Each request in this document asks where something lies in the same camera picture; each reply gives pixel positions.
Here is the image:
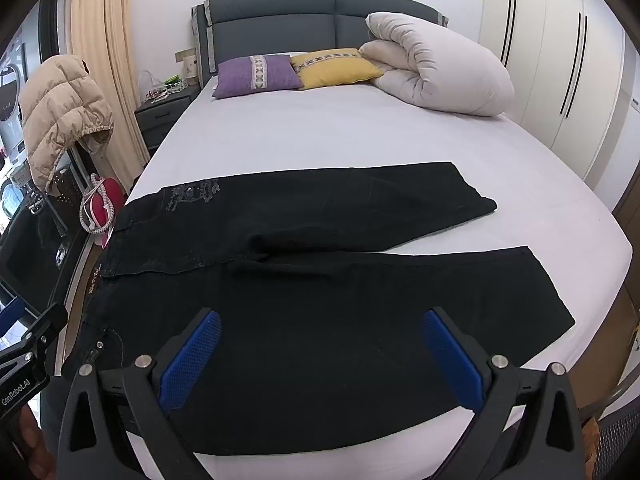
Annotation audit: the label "black studded bag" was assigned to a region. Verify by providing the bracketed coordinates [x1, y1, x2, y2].
[0, 160, 101, 311]

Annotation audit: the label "black pants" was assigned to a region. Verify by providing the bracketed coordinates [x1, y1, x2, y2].
[62, 161, 576, 456]

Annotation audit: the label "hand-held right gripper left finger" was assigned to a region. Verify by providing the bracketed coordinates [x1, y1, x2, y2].
[57, 307, 223, 480]

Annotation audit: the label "red bag with white cord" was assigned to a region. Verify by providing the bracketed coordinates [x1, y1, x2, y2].
[80, 174, 126, 248]

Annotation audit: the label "person's left hand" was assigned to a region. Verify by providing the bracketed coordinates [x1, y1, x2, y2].
[0, 405, 57, 480]

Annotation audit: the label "beige puffer jacket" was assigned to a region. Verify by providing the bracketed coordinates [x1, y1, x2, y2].
[19, 54, 116, 196]

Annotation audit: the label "bed with white sheet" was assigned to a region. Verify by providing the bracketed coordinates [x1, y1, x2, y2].
[40, 50, 632, 480]

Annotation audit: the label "black mesh basket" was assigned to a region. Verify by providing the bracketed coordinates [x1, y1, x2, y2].
[595, 400, 640, 480]

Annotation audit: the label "grey padded headboard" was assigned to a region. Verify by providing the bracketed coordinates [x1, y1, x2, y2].
[191, 0, 449, 78]

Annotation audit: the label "yellow pillow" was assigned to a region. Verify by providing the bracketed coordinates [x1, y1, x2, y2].
[290, 48, 385, 91]

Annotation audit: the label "white wardrobe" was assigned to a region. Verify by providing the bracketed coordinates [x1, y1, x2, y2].
[477, 0, 640, 196]

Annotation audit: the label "white wire basket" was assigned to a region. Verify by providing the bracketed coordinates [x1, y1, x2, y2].
[145, 76, 198, 103]

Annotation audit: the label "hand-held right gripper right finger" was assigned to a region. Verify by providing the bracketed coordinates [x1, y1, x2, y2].
[422, 306, 586, 480]

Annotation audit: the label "dark grey nightstand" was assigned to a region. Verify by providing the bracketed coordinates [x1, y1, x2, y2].
[135, 84, 202, 158]

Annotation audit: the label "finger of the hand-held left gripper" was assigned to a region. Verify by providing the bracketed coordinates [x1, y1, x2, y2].
[15, 302, 69, 361]
[0, 297, 27, 333]

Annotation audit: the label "purple pillow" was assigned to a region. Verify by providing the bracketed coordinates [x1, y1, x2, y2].
[212, 54, 304, 99]

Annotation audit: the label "small beige box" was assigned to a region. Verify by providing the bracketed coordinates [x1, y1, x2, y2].
[175, 49, 199, 78]

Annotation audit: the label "white plush cushion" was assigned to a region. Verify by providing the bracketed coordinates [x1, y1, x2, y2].
[359, 11, 516, 117]

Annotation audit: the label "beige curtain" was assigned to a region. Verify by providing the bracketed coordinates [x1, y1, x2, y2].
[70, 0, 151, 191]

